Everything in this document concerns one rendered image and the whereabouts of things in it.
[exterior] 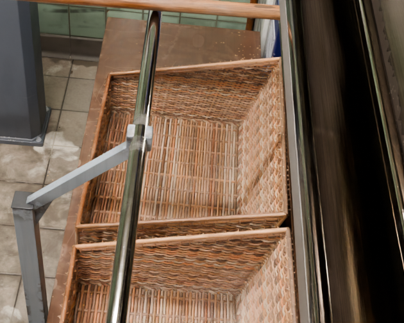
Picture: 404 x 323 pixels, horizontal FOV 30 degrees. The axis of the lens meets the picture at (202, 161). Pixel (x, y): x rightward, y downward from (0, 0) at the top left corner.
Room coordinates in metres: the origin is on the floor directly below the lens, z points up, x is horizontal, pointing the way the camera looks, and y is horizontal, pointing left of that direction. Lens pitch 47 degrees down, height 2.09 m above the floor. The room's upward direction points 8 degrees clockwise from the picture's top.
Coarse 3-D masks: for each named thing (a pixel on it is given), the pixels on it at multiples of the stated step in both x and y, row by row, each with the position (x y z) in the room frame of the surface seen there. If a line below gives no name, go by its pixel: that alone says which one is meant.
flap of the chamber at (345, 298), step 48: (336, 0) 1.05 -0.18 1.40; (288, 48) 0.89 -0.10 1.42; (336, 48) 0.92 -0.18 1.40; (288, 96) 0.79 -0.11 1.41; (336, 96) 0.81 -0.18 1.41; (336, 144) 0.71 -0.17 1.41; (336, 192) 0.62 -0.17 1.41; (384, 192) 0.64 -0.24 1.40; (336, 240) 0.54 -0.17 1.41; (384, 240) 0.56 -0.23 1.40; (336, 288) 0.48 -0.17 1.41; (384, 288) 0.49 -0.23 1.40
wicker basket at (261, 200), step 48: (192, 96) 1.57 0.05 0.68; (240, 96) 1.57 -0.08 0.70; (96, 144) 1.28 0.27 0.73; (192, 144) 1.47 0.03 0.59; (240, 144) 1.49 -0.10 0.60; (96, 192) 1.25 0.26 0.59; (144, 192) 1.27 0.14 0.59; (192, 192) 1.29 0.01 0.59; (240, 192) 1.31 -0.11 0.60; (96, 240) 1.02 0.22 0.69
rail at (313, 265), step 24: (288, 0) 0.99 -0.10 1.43; (288, 24) 0.93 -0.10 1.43; (312, 120) 0.72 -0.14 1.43; (312, 144) 0.67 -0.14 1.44; (312, 168) 0.63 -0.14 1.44; (312, 192) 0.59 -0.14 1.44; (312, 216) 0.55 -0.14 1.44; (312, 240) 0.52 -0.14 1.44; (312, 264) 0.49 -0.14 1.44; (312, 288) 0.46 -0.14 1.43; (312, 312) 0.43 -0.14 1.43
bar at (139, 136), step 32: (128, 128) 0.92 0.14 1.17; (96, 160) 0.91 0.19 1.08; (128, 160) 0.85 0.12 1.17; (32, 192) 0.92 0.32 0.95; (64, 192) 0.90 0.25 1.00; (128, 192) 0.77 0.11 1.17; (32, 224) 0.88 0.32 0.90; (128, 224) 0.71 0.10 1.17; (32, 256) 0.88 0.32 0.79; (128, 256) 0.65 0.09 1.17; (32, 288) 0.88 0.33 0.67; (128, 288) 0.59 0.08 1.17; (32, 320) 0.88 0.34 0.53
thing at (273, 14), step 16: (16, 0) 1.23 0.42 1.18; (32, 0) 1.23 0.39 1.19; (48, 0) 1.23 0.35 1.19; (64, 0) 1.23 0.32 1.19; (80, 0) 1.24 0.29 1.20; (96, 0) 1.24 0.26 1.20; (112, 0) 1.25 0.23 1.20; (128, 0) 1.25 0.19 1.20; (144, 0) 1.26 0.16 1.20; (160, 0) 1.26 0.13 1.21; (176, 0) 1.27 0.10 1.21; (192, 0) 1.27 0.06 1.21; (208, 0) 1.28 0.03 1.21; (240, 16) 1.27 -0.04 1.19; (256, 16) 1.27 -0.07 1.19; (272, 16) 1.28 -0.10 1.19
